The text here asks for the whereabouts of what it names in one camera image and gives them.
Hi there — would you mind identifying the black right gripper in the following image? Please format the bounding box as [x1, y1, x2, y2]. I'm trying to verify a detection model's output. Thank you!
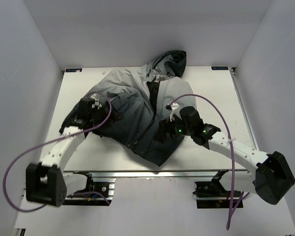
[153, 112, 193, 144]

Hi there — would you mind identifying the grey black gradient jacket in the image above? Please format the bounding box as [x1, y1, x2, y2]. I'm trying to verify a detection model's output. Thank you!
[59, 50, 197, 167]

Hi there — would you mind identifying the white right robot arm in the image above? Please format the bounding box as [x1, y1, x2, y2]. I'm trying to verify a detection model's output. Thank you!
[155, 106, 295, 205]

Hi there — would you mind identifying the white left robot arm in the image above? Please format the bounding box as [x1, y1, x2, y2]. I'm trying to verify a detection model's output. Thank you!
[26, 97, 112, 207]

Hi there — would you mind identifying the blue left corner label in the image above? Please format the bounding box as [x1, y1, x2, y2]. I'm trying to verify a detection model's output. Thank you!
[65, 68, 82, 73]

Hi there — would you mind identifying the blue corner label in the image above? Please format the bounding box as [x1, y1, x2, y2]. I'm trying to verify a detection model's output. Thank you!
[65, 68, 82, 73]
[211, 66, 229, 70]

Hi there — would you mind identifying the blue right corner label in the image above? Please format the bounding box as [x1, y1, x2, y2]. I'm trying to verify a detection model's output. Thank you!
[211, 66, 229, 70]

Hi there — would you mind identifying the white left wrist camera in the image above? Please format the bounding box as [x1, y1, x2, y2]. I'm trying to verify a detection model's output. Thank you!
[89, 95, 102, 110]

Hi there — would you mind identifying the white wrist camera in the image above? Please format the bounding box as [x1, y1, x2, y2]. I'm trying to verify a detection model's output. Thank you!
[166, 103, 180, 122]
[89, 95, 102, 110]

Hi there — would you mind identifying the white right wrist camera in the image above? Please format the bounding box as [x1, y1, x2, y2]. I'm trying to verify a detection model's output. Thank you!
[166, 103, 180, 122]

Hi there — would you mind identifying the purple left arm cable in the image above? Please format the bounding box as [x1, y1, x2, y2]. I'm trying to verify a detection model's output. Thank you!
[2, 92, 113, 212]

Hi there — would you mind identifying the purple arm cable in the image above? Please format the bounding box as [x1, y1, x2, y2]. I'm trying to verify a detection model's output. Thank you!
[166, 93, 250, 231]
[2, 92, 113, 212]

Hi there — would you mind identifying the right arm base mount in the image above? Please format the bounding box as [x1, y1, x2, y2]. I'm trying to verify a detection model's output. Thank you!
[192, 170, 231, 209]

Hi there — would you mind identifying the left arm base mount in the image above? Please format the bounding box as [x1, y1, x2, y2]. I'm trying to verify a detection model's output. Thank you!
[63, 172, 115, 207]

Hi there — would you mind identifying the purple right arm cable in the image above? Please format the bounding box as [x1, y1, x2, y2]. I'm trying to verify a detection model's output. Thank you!
[166, 93, 250, 231]

